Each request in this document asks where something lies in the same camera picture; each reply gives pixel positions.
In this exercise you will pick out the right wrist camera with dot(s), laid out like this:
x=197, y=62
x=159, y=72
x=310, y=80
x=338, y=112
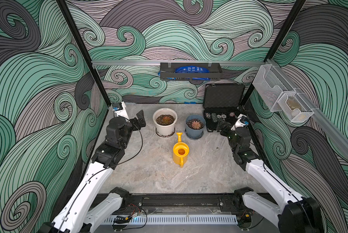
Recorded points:
x=242, y=121

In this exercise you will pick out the blue object in tray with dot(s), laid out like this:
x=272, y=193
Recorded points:
x=191, y=69

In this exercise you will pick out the clear plastic wall bin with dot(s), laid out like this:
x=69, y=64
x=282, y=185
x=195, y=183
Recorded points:
x=269, y=86

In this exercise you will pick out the pink succulent in blue pot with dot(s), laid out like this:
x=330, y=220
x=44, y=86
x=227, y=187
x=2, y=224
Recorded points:
x=195, y=124

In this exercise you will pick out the black frame post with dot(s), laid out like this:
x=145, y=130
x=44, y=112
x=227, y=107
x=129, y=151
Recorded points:
x=75, y=33
x=285, y=27

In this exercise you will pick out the white slotted cable duct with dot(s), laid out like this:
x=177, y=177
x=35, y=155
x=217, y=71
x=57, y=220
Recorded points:
x=186, y=219

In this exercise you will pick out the red-green succulent in white pot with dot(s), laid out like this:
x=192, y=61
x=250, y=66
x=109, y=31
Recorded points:
x=165, y=120

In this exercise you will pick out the yellow plastic watering can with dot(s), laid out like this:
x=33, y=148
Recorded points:
x=180, y=151

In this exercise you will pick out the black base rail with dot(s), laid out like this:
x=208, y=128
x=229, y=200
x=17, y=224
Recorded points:
x=224, y=202

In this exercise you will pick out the aluminium wall rail right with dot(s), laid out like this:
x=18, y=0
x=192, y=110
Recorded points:
x=338, y=139

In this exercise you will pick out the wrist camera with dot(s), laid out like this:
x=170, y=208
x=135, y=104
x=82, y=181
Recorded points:
x=119, y=109
x=242, y=121

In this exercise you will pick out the white pot saucer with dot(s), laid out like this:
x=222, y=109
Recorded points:
x=165, y=132

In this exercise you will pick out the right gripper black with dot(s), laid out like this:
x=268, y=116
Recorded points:
x=225, y=127

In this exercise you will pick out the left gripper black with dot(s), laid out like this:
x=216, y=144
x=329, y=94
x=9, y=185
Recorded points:
x=137, y=126

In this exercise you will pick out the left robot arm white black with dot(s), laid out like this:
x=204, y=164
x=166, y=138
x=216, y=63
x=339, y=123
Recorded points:
x=77, y=216

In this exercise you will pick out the small circuit board right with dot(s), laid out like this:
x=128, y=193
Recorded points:
x=245, y=221

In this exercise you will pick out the small circuit board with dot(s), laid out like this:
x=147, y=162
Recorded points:
x=245, y=221
x=120, y=222

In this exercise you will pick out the blue-grey flower pot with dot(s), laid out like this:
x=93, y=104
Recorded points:
x=195, y=134

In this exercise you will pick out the white flower pot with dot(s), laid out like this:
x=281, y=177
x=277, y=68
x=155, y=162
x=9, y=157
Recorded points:
x=164, y=111

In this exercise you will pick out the small clear plastic bin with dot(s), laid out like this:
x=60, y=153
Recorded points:
x=294, y=107

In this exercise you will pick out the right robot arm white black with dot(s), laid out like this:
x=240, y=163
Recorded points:
x=290, y=211

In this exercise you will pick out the left black frame post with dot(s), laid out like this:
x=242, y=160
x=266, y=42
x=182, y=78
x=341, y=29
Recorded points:
x=75, y=33

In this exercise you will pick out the aluminium wall rail back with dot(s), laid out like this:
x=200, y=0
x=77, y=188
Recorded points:
x=136, y=62

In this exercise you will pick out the black wall-mounted tray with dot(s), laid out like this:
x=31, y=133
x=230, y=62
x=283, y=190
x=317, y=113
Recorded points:
x=167, y=73

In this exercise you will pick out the small circuit board left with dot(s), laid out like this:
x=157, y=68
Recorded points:
x=120, y=222

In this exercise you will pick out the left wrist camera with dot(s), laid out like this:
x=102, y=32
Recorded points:
x=119, y=109

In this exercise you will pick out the right black frame post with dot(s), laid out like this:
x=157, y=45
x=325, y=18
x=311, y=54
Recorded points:
x=285, y=27

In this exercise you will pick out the aluminium wall rail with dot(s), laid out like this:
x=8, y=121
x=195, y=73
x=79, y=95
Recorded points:
x=136, y=62
x=338, y=139

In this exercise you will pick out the open black tool case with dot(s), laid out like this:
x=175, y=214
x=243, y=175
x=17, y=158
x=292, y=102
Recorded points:
x=221, y=101

